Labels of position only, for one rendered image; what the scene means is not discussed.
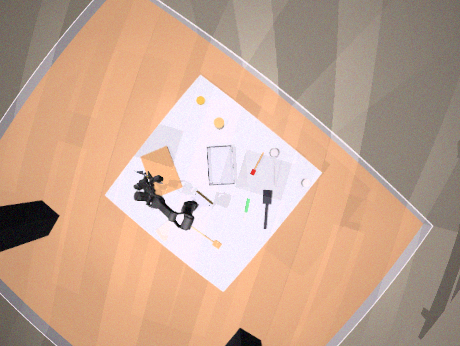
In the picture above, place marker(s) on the yellow flat disc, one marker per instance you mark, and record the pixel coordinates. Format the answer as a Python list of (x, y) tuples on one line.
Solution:
[(201, 100)]

